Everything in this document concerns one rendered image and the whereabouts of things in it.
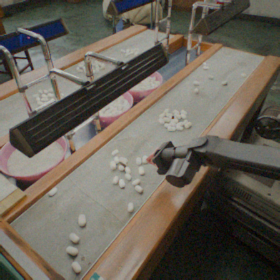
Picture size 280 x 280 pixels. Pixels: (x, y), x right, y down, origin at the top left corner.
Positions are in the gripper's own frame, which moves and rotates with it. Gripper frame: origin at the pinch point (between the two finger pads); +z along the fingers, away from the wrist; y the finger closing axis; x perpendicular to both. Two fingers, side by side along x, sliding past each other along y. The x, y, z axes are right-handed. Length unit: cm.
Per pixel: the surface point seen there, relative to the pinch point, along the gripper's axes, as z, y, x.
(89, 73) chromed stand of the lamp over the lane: 11.0, -6.9, -35.3
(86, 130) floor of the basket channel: 44.7, -11.6, -15.5
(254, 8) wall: 103, -477, -7
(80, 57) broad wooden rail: 77, -57, -54
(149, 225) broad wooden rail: -4.6, 16.8, 12.8
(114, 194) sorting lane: 10.3, 12.7, 4.0
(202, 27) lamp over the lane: -4, -65, -28
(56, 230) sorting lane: 15.1, 33.4, 0.2
